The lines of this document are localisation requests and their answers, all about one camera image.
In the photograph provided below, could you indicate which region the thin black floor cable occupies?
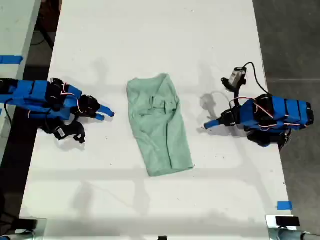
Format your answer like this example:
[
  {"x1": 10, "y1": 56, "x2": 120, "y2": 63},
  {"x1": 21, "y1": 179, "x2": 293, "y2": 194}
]
[{"x1": 31, "y1": 29, "x2": 54, "y2": 46}]

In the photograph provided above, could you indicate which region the grey metal clamp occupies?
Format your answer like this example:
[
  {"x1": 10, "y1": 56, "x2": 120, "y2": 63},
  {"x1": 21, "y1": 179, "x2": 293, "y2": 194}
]
[
  {"x1": 267, "y1": 226, "x2": 320, "y2": 240},
  {"x1": 0, "y1": 229, "x2": 48, "y2": 240}
]

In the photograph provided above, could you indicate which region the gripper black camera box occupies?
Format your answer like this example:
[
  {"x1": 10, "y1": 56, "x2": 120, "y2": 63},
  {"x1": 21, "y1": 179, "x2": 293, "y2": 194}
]
[
  {"x1": 51, "y1": 124, "x2": 70, "y2": 141},
  {"x1": 220, "y1": 66, "x2": 247, "y2": 91}
]

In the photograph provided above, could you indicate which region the long blue tape strip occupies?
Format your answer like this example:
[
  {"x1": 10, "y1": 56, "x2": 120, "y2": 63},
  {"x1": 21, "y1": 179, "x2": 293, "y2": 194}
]
[{"x1": 0, "y1": 55, "x2": 24, "y2": 65}]

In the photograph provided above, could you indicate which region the white side table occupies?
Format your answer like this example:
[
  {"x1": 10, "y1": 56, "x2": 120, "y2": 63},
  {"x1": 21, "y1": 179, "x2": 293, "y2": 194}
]
[{"x1": 0, "y1": 0, "x2": 43, "y2": 161}]

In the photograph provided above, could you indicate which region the short blue tape strip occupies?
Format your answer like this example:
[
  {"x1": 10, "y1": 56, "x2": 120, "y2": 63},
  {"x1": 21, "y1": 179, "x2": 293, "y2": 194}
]
[{"x1": 276, "y1": 200, "x2": 294, "y2": 211}]

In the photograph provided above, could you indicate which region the gripper camera cable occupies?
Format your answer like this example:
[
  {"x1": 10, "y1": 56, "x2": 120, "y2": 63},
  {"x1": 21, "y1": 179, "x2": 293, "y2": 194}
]
[
  {"x1": 41, "y1": 111, "x2": 59, "y2": 135},
  {"x1": 242, "y1": 61, "x2": 271, "y2": 96}
]

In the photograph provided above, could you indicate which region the pale green t-shirt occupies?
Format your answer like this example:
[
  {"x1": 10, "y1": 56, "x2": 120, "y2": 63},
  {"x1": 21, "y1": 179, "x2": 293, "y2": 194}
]
[{"x1": 125, "y1": 72, "x2": 195, "y2": 178}]

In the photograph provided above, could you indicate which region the white and black small box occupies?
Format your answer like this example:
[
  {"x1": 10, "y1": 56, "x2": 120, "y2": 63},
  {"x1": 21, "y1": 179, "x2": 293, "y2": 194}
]
[{"x1": 265, "y1": 214, "x2": 301, "y2": 229}]

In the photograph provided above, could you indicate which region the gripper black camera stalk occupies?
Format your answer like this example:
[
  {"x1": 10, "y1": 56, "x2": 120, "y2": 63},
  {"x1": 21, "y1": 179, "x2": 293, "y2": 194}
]
[
  {"x1": 232, "y1": 86, "x2": 243, "y2": 109},
  {"x1": 65, "y1": 121, "x2": 87, "y2": 144}
]

